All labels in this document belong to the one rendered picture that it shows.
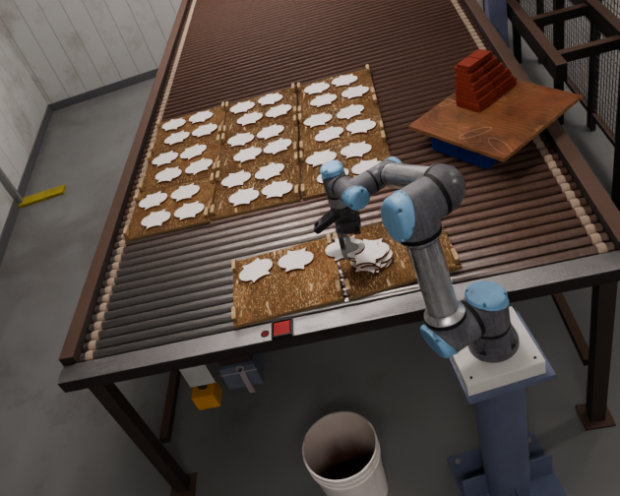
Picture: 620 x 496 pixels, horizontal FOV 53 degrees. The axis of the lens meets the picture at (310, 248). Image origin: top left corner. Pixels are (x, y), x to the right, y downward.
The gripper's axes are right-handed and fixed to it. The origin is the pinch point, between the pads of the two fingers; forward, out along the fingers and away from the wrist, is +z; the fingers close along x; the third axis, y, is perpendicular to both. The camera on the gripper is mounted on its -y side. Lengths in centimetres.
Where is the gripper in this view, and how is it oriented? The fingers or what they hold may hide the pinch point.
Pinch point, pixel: (344, 248)
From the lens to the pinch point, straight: 217.6
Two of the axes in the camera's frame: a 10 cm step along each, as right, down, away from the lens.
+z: 2.2, 7.3, 6.5
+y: 9.7, -1.4, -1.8
